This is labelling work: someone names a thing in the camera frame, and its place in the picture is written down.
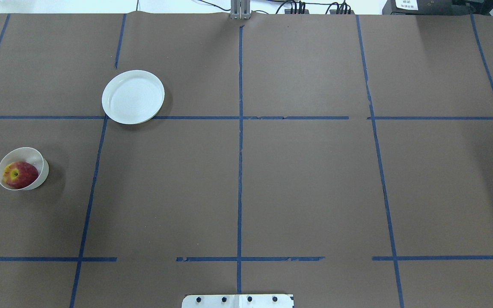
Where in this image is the red yellow apple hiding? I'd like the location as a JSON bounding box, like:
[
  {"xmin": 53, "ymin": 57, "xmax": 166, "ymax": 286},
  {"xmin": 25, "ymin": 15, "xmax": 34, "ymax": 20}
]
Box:
[{"xmin": 3, "ymin": 161, "xmax": 39, "ymax": 190}]

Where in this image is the white round plate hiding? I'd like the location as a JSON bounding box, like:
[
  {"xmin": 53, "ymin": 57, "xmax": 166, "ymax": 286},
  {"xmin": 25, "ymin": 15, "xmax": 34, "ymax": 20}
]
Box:
[{"xmin": 101, "ymin": 70, "xmax": 166, "ymax": 124}]

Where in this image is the white mounting plate with bolts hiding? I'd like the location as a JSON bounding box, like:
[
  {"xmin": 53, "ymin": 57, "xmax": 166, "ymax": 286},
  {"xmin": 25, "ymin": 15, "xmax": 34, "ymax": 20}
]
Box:
[{"xmin": 181, "ymin": 294, "xmax": 295, "ymax": 308}]

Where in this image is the white bowl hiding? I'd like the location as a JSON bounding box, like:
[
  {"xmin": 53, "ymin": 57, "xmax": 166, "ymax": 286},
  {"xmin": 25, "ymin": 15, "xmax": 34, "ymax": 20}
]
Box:
[{"xmin": 0, "ymin": 147, "xmax": 49, "ymax": 191}]

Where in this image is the brown paper table cover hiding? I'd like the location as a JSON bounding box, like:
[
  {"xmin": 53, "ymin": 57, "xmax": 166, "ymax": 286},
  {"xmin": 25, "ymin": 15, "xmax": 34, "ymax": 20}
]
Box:
[{"xmin": 0, "ymin": 12, "xmax": 493, "ymax": 308}]

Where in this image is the aluminium frame post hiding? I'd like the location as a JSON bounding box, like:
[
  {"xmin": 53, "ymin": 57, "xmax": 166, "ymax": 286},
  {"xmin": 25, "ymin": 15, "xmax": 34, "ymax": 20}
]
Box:
[{"xmin": 229, "ymin": 0, "xmax": 252, "ymax": 20}]

